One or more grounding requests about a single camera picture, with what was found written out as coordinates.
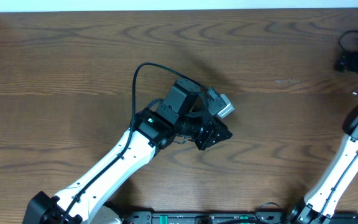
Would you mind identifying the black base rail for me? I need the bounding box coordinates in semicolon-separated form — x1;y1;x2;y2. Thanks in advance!
104;201;358;224

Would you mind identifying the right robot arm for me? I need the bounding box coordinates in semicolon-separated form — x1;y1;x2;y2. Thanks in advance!
281;30;358;223

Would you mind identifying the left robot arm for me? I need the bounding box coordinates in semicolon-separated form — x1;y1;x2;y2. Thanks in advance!
23;78;234;223

